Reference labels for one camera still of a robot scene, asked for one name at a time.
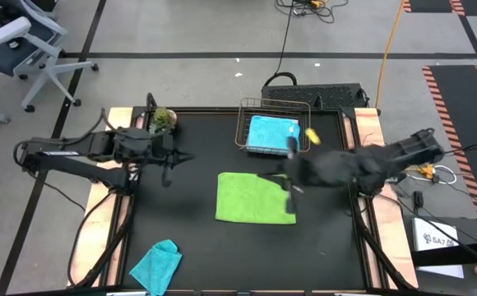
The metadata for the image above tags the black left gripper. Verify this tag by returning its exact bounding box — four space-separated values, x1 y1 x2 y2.
150 131 197 189

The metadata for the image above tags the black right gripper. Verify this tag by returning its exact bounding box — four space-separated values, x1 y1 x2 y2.
257 136 324 215

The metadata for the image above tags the green microfiber towel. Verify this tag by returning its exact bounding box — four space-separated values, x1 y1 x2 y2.
215 171 298 226

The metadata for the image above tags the light blue microfiber towel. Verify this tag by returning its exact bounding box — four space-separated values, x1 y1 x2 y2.
245 114 302 156

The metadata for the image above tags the teal microfiber towel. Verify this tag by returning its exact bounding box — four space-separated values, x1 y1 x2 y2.
129 238 184 296

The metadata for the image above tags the small potted green plant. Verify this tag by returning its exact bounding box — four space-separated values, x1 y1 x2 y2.
150 107 178 135

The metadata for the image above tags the yellow label tag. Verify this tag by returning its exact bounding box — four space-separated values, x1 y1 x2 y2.
305 127 322 146

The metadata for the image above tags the black perforated computer case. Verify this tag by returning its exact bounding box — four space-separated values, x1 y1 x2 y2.
260 83 369 111

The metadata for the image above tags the wooden table side board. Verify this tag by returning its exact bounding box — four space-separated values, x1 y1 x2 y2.
66 107 137 288
352 107 420 289

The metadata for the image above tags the white paper sign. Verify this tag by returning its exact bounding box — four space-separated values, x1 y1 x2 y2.
410 216 465 280

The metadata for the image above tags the black mat orange striped edge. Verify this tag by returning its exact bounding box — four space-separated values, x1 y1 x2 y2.
401 0 466 14
421 64 477 243

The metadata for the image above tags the black metal bar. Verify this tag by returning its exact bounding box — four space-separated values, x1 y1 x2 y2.
410 239 477 268

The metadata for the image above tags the grey office chair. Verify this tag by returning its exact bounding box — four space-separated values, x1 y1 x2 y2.
0 0 100 114

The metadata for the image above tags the bronze wire basket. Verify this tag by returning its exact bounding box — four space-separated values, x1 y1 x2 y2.
234 97 313 157

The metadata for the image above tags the black cable loop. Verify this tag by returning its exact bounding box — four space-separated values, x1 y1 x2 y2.
262 72 299 88

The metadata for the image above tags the black cable conduit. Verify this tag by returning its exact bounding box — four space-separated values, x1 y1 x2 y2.
67 187 137 288
356 197 414 291

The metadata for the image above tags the black floor cable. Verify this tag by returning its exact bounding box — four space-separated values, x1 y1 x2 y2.
276 0 296 75

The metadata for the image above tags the tangled floor cable bundle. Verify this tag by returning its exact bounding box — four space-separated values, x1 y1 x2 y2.
275 0 350 25

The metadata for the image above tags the yellow hanging cable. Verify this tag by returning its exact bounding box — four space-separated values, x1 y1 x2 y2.
374 0 406 109

